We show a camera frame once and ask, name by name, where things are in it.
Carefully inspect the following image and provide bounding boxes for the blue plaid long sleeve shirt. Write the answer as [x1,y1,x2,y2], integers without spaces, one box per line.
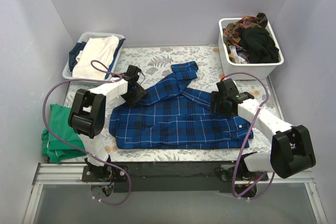
[109,61,254,150]

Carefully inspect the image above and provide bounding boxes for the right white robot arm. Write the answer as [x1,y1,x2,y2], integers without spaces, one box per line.
[211,79,316,181]

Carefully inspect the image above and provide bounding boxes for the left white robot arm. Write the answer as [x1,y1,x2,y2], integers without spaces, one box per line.
[68,65,146,182]

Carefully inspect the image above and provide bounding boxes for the floral patterned table mat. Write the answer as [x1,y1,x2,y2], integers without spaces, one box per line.
[102,46,283,162]

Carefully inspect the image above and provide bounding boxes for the white crumpled garment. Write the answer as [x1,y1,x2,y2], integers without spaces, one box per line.
[228,46,249,64]

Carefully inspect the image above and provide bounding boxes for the white plastic bin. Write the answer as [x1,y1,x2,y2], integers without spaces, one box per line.
[218,18,284,79]

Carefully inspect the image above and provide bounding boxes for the folded white shirt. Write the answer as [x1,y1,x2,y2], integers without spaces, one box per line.
[72,36,120,80]

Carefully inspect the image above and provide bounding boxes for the black crumpled shirt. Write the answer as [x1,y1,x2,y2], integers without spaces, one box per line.
[238,27,279,64]

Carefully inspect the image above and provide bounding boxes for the brown plaid crumpled shirt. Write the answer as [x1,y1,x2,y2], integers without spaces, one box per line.
[223,13,268,51]

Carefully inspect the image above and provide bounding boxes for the white slotted laundry basket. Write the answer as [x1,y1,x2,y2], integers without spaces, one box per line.
[62,32,126,81]

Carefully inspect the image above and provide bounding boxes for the folded navy shirt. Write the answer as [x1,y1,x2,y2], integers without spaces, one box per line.
[68,37,126,80]

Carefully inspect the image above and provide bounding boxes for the folded green shirt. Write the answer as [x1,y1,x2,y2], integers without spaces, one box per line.
[41,104,85,163]

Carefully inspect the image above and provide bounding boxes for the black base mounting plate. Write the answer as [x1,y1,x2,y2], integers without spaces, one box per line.
[81,160,269,194]

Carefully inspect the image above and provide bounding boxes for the aluminium rail frame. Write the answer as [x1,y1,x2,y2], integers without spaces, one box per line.
[24,163,327,223]

